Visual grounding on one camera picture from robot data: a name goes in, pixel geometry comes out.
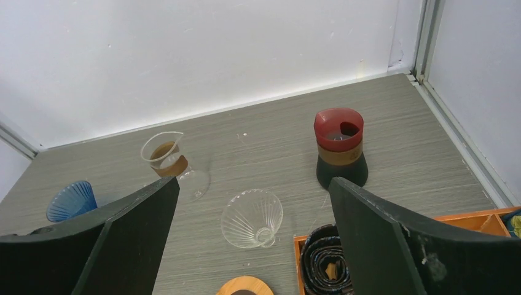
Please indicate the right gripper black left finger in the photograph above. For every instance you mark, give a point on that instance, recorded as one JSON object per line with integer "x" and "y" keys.
{"x": 114, "y": 249}

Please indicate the blue ribbed dripper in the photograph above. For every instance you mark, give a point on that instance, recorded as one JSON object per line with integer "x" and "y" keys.
{"x": 75, "y": 199}

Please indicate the orange compartment tray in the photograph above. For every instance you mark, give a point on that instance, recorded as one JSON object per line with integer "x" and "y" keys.
{"x": 488, "y": 221}

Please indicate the red black carafe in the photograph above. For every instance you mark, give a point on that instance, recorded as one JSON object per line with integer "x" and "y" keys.
{"x": 339, "y": 138}

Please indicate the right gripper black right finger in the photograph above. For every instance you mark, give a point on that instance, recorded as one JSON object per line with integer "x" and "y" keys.
{"x": 390, "y": 249}

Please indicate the clear glass dripper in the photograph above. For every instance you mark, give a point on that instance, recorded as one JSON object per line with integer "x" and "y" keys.
{"x": 251, "y": 219}

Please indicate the clear glass carafe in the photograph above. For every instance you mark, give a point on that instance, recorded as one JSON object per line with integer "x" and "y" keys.
{"x": 168, "y": 155}

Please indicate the dark rolled coil front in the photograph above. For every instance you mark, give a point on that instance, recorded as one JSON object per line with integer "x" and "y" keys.
{"x": 322, "y": 264}

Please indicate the blue yellow rolled coil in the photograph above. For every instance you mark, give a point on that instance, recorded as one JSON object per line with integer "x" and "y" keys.
{"x": 512, "y": 223}

